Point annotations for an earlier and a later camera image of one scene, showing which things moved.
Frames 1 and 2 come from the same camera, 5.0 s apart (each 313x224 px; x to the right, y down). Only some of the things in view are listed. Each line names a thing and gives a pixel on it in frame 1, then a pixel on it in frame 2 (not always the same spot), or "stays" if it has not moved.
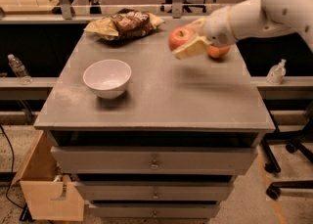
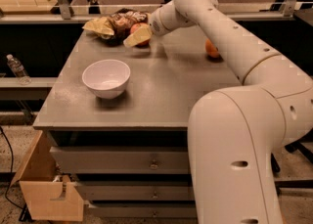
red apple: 179,36 to 134,28
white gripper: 217,28 to 156,23
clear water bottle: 20,69 stays
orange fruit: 215,52 stays
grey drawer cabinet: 146,135 stays
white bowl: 108,78 stays
